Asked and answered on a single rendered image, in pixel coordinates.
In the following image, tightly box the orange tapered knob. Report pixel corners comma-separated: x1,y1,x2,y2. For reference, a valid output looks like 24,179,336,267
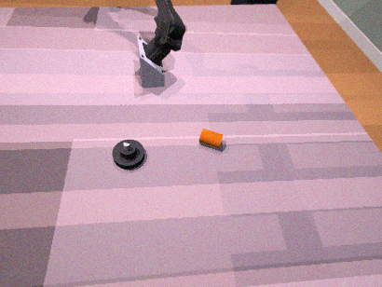
199,129,223,148

